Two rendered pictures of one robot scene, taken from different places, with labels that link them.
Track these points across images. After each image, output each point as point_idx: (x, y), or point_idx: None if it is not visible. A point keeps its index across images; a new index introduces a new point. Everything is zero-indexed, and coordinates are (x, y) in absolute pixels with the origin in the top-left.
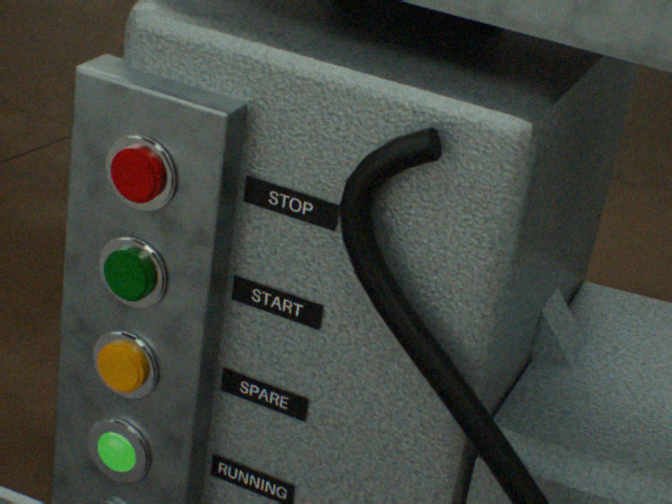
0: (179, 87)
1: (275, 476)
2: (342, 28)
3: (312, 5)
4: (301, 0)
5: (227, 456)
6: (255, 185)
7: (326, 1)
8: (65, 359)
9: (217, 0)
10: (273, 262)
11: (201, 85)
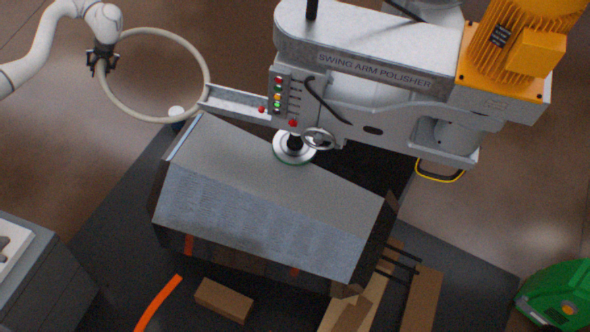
0: (282, 70)
1: (297, 105)
2: None
3: None
4: None
5: (290, 103)
6: (292, 79)
7: None
8: (268, 95)
9: (284, 57)
10: (295, 85)
11: (284, 70)
